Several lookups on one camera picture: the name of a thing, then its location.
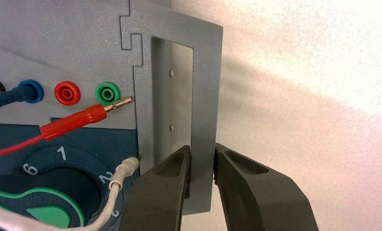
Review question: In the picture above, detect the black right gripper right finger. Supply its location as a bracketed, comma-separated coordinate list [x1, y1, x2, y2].
[214, 143, 320, 231]

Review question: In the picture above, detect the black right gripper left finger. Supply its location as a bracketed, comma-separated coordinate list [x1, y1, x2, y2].
[119, 145, 191, 231]

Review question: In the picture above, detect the grey and blue control box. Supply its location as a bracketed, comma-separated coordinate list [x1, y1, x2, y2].
[0, 0, 224, 231]

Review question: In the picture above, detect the green and blue rotary knob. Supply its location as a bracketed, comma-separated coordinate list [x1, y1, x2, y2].
[0, 167, 102, 231]

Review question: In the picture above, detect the green banana socket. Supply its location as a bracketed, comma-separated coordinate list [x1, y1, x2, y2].
[94, 81, 122, 107]

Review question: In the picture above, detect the red banana socket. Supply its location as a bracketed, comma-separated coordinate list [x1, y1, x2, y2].
[54, 81, 81, 106]

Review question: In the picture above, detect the blue banana socket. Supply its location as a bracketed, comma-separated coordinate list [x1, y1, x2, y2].
[18, 79, 45, 104]

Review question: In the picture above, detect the white banana plug cable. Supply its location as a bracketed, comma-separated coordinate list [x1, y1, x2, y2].
[0, 156, 140, 231]

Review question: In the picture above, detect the red banana plug cable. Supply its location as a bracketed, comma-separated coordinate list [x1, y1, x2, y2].
[0, 96, 134, 160]

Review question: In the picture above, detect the blue banana plug cable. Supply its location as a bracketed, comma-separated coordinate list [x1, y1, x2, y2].
[0, 83, 36, 114]

